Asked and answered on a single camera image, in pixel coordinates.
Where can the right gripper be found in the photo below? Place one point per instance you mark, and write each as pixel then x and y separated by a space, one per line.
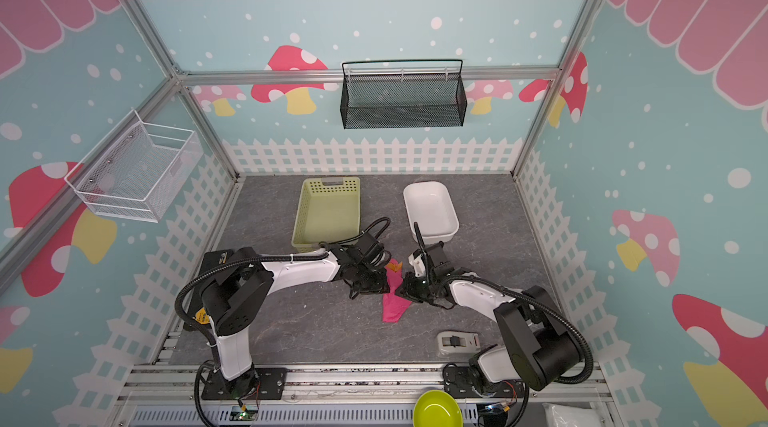
pixel 417 288

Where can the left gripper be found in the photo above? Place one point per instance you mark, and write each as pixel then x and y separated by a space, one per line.
pixel 380 285

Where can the pink paper napkin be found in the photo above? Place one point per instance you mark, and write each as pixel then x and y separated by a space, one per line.
pixel 393 306

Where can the green perforated plastic basket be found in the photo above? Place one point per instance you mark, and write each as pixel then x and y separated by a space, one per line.
pixel 328 211

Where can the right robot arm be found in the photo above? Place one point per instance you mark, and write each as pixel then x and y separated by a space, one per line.
pixel 540 345

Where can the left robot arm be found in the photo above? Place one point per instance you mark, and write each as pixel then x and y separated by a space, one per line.
pixel 223 302

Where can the white small device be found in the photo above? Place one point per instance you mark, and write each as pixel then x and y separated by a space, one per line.
pixel 457 343

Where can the white plastic tub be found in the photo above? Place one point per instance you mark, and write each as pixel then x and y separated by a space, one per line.
pixel 430 206

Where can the lime green bowl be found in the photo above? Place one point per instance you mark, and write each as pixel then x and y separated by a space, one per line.
pixel 437 408

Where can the black box with yellow label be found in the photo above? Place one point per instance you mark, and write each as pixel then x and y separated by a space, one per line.
pixel 210 261

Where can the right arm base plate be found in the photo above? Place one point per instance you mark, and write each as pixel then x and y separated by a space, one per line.
pixel 464 382

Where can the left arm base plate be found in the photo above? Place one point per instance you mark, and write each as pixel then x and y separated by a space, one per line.
pixel 256 384

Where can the black wire mesh basket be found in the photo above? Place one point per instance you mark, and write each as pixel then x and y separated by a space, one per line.
pixel 403 94

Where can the white wire mesh basket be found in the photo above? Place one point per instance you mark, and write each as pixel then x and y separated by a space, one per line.
pixel 137 174

